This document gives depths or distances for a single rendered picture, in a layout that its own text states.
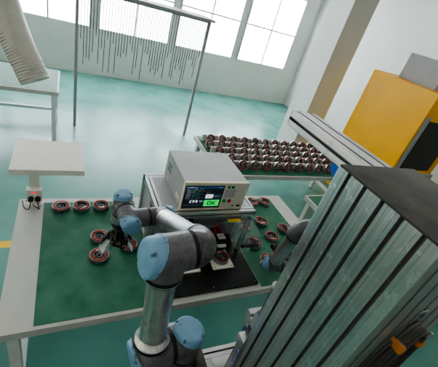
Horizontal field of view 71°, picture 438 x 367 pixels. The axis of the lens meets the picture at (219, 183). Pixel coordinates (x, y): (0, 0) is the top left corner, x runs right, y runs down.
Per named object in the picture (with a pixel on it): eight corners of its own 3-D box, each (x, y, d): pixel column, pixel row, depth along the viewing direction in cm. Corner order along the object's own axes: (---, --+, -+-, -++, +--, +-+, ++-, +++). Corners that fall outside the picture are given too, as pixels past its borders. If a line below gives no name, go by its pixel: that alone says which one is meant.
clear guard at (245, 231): (264, 250, 193) (268, 243, 190) (231, 253, 182) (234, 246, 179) (242, 216, 217) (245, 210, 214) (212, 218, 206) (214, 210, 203)
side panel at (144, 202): (148, 240, 209) (156, 203, 193) (143, 240, 208) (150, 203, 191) (140, 214, 229) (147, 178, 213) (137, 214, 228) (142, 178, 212)
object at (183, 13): (188, 140, 538) (217, 21, 441) (73, 132, 456) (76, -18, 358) (180, 128, 575) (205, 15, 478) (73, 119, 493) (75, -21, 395)
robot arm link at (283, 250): (295, 228, 147) (261, 274, 182) (316, 234, 147) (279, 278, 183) (294, 210, 155) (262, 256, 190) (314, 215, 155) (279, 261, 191)
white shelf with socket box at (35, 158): (81, 229, 201) (84, 171, 178) (14, 233, 185) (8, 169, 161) (80, 197, 227) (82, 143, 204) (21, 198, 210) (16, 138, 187)
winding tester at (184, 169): (240, 208, 205) (250, 183, 194) (178, 210, 185) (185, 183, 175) (219, 176, 234) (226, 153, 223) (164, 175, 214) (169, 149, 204)
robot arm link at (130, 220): (153, 218, 116) (144, 201, 124) (123, 221, 110) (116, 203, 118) (150, 234, 120) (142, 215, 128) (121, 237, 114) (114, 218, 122)
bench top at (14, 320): (342, 279, 236) (345, 274, 234) (-6, 344, 138) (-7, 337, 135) (276, 199, 311) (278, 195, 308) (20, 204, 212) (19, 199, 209)
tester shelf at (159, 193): (254, 215, 210) (256, 210, 208) (156, 220, 179) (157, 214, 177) (228, 179, 242) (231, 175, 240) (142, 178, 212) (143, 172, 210)
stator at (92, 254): (108, 264, 183) (109, 260, 182) (88, 265, 179) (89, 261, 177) (108, 250, 192) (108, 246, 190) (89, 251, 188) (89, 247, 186)
